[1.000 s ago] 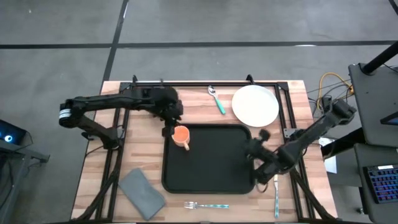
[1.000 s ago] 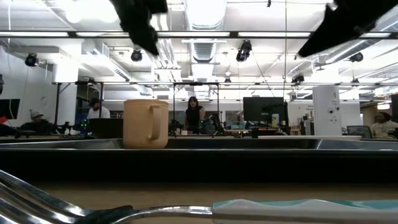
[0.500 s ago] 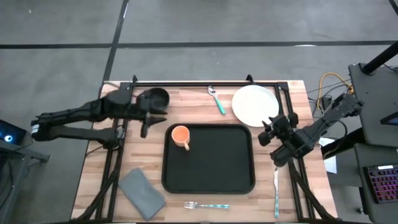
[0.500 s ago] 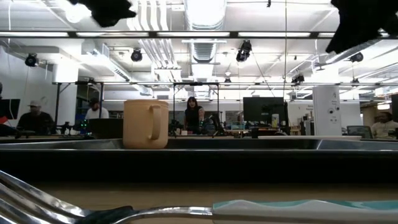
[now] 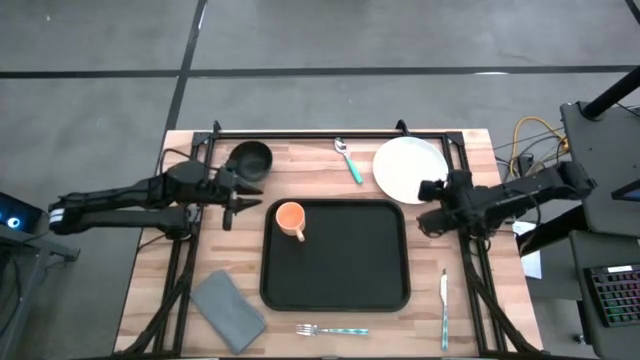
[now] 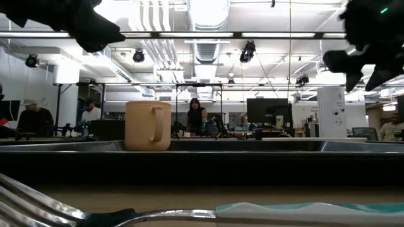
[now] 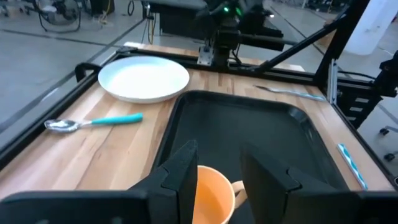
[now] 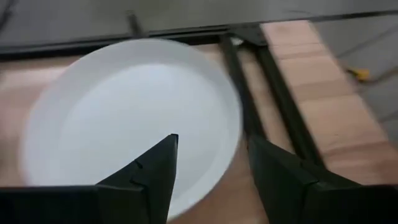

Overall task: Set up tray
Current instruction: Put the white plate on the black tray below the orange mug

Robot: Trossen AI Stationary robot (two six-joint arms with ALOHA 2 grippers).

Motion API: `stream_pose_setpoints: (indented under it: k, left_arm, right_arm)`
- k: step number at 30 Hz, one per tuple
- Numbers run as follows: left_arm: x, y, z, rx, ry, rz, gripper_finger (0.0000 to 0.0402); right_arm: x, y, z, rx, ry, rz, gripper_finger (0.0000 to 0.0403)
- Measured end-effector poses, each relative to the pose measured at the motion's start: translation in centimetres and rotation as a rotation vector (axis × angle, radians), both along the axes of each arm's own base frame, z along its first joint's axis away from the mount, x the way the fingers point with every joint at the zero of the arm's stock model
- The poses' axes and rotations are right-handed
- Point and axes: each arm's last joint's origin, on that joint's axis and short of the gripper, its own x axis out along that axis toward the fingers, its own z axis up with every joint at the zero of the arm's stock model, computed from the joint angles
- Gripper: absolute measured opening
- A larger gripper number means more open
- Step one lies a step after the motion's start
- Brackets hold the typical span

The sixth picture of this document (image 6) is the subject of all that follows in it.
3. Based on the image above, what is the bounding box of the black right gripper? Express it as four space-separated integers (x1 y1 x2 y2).
323 0 404 93

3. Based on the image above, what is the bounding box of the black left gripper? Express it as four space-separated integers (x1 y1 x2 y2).
0 0 126 54

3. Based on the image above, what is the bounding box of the beige ceramic mug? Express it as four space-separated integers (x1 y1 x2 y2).
124 100 172 152

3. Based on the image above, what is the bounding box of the fork with teal handle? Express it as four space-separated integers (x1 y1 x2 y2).
0 172 404 227

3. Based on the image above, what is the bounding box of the black serving tray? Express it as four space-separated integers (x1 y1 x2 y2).
0 139 404 187

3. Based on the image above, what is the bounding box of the dark screen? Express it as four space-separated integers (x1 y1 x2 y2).
396 94 404 122

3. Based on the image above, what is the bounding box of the white square pillar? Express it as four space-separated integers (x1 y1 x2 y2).
316 86 348 139

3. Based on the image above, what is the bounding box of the person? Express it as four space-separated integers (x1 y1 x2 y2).
16 98 55 138
80 98 102 123
185 97 209 137
377 112 404 142

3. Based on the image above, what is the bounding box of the black computer monitor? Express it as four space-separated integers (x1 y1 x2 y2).
246 98 294 127

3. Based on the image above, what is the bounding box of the black hanging cable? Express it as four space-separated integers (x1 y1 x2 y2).
288 0 292 101

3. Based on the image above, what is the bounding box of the black background frame stand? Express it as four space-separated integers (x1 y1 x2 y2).
174 83 224 135
53 81 107 137

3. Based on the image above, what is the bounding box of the silver ventilation duct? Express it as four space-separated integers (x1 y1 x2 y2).
186 0 231 66

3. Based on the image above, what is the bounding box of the black wall screen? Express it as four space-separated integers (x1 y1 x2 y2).
0 100 21 122

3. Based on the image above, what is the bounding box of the black hanging camera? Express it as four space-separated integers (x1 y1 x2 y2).
239 40 256 64

